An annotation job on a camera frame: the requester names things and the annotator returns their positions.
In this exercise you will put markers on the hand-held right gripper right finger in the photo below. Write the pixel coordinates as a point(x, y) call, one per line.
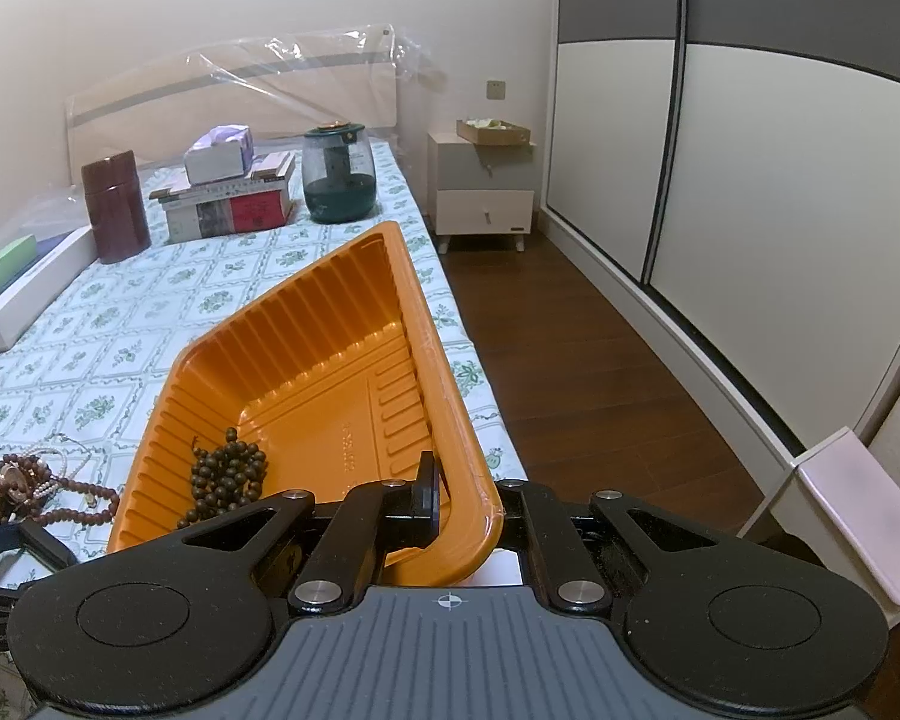
point(529, 510)

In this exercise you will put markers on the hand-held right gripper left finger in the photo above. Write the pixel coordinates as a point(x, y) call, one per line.
point(429, 502)

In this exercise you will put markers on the orange plastic tray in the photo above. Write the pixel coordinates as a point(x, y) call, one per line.
point(330, 405)

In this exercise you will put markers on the long white box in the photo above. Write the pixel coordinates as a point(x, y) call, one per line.
point(22, 300)

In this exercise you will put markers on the green box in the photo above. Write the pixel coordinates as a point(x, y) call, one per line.
point(0, 266)

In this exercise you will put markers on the white grey nightstand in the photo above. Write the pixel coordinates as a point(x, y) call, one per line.
point(480, 202)

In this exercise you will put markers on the white stool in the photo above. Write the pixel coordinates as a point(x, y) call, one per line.
point(855, 510)

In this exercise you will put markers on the green glass humidifier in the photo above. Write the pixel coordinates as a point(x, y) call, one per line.
point(337, 180)

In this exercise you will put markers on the red white book box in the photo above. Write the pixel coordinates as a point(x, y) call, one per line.
point(247, 214)

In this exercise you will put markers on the maroon cylinder canister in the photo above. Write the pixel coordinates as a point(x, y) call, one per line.
point(116, 210)

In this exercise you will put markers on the beige book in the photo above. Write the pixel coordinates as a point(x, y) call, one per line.
point(274, 165)

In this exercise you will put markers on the wooden tray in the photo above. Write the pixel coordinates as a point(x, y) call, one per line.
point(495, 135)

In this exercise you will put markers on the white grey sliding wardrobe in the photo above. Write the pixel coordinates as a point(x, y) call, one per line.
point(757, 202)

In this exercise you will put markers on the thin white book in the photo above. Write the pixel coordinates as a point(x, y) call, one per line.
point(195, 191)

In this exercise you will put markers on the white purple tissue box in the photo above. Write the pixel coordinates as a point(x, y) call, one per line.
point(217, 157)

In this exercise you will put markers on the beige bed headboard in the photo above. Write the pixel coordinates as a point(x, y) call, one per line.
point(195, 105)

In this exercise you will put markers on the clear plastic wrap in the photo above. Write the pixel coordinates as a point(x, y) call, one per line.
point(307, 45)

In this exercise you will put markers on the wall socket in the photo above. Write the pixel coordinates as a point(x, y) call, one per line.
point(496, 89)

